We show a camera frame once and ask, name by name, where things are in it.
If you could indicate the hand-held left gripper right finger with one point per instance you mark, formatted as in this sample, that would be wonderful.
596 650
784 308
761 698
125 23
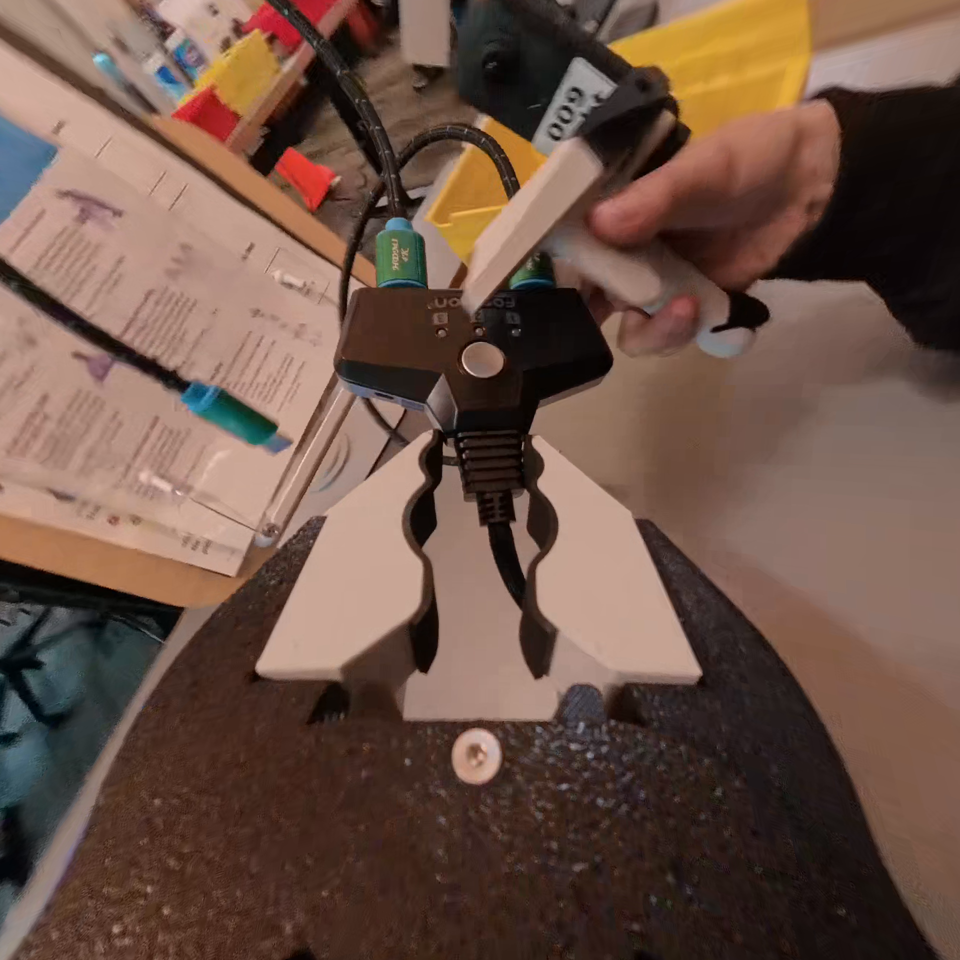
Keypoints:
615 592

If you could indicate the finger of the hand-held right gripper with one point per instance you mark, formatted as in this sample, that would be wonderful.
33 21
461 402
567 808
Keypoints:
532 217

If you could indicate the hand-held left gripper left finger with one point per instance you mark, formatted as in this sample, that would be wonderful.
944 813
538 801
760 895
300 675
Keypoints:
352 585

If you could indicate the black USB hub adapter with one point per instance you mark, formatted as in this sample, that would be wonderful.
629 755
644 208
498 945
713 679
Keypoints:
405 337

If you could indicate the yellow plastic bin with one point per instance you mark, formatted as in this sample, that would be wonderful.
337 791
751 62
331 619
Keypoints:
720 67

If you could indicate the person's right forearm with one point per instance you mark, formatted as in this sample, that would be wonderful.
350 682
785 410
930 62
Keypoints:
900 225

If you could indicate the person's right hand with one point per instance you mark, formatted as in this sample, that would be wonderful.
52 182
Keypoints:
750 195

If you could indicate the instruction sheet on stand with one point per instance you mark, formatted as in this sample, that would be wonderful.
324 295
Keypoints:
90 574

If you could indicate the person's leg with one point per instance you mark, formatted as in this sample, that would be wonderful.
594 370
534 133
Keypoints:
60 712

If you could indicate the printed instruction sheet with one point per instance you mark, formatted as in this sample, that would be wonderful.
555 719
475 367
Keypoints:
150 337

